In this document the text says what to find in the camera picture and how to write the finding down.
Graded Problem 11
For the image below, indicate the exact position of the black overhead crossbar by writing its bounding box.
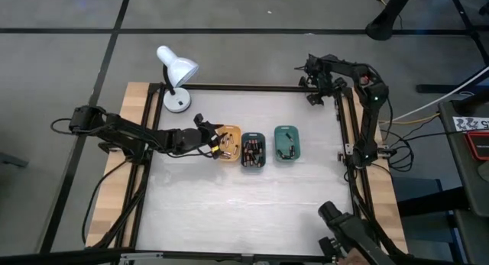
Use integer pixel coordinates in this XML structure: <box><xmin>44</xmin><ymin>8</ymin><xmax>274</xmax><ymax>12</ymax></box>
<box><xmin>0</xmin><ymin>248</ymin><xmax>337</xmax><ymax>265</ymax></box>

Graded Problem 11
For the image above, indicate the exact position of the black stand pole with base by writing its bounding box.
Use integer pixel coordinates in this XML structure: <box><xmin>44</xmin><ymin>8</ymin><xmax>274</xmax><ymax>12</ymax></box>
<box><xmin>364</xmin><ymin>0</ymin><xmax>417</xmax><ymax>42</ymax></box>

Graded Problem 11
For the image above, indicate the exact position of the dark equipment cart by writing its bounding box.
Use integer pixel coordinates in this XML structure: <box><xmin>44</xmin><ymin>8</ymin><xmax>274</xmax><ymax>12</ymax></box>
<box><xmin>437</xmin><ymin>99</ymin><xmax>489</xmax><ymax>265</ymax></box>

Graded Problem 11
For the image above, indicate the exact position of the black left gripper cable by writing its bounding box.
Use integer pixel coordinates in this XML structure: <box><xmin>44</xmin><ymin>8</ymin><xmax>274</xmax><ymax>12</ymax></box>
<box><xmin>164</xmin><ymin>147</ymin><xmax>215</xmax><ymax>160</ymax></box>

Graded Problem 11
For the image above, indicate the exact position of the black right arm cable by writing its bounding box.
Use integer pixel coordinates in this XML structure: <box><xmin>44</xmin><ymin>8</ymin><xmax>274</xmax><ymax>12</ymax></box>
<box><xmin>380</xmin><ymin>127</ymin><xmax>473</xmax><ymax>173</ymax></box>

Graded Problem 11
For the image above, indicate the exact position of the red framed device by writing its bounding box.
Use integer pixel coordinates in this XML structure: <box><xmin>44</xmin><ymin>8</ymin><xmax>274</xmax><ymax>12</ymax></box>
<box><xmin>465</xmin><ymin>130</ymin><xmax>489</xmax><ymax>162</ymax></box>

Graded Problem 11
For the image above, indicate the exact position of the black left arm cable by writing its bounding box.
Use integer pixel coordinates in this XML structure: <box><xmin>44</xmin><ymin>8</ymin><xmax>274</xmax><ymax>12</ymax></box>
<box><xmin>50</xmin><ymin>118</ymin><xmax>129</xmax><ymax>246</ymax></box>

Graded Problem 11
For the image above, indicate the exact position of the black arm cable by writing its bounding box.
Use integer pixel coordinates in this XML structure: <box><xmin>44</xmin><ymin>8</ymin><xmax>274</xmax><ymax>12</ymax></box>
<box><xmin>380</xmin><ymin>127</ymin><xmax>473</xmax><ymax>173</ymax></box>
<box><xmin>50</xmin><ymin>118</ymin><xmax>129</xmax><ymax>246</ymax></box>

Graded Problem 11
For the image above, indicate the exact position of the white fiducial marker label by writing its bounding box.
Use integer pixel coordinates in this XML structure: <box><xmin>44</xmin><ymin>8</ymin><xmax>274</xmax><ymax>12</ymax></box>
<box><xmin>452</xmin><ymin>115</ymin><xmax>489</xmax><ymax>133</ymax></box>

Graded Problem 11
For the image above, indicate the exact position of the yellow plastic bin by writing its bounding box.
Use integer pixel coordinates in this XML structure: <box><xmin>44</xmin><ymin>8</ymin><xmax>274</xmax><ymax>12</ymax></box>
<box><xmin>215</xmin><ymin>124</ymin><xmax>243</xmax><ymax>163</ymax></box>

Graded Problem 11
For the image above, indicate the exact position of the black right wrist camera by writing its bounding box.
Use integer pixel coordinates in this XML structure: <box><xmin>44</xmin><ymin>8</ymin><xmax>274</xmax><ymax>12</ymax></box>
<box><xmin>306</xmin><ymin>92</ymin><xmax>326</xmax><ymax>107</ymax></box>

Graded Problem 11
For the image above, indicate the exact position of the slate blue plastic bin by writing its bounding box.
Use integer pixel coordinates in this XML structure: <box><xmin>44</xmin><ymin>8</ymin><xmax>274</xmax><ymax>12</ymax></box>
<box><xmin>240</xmin><ymin>131</ymin><xmax>267</xmax><ymax>170</ymax></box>

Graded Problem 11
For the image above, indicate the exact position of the white cable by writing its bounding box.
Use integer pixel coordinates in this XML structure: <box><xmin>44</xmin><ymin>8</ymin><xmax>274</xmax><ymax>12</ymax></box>
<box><xmin>388</xmin><ymin>65</ymin><xmax>489</xmax><ymax>124</ymax></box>

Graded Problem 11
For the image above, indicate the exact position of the white desk lamp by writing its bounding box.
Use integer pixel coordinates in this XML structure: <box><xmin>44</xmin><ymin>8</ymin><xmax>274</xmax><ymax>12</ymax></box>
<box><xmin>155</xmin><ymin>45</ymin><xmax>200</xmax><ymax>115</ymax></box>

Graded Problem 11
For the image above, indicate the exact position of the person's hand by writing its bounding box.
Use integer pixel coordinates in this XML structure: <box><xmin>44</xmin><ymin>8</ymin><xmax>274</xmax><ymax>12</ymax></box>
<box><xmin>338</xmin><ymin>248</ymin><xmax>370</xmax><ymax>265</ymax></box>

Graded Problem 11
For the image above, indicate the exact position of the black table leg frame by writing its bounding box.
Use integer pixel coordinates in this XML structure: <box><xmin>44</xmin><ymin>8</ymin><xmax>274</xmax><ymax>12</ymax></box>
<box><xmin>415</xmin><ymin>0</ymin><xmax>489</xmax><ymax>95</ymax></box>

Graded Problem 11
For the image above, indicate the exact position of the yellow right arm cable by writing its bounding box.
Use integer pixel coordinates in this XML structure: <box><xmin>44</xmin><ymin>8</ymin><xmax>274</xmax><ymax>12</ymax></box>
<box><xmin>380</xmin><ymin>112</ymin><xmax>441</xmax><ymax>126</ymax></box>

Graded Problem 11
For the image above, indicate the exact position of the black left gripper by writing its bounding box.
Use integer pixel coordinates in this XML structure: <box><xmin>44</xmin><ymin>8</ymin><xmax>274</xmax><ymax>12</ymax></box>
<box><xmin>173</xmin><ymin>112</ymin><xmax>228</xmax><ymax>155</ymax></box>

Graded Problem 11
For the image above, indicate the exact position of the teal plastic bin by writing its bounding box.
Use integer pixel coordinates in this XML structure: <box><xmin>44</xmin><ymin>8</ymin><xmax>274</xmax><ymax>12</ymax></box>
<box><xmin>273</xmin><ymin>124</ymin><xmax>302</xmax><ymax>163</ymax></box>

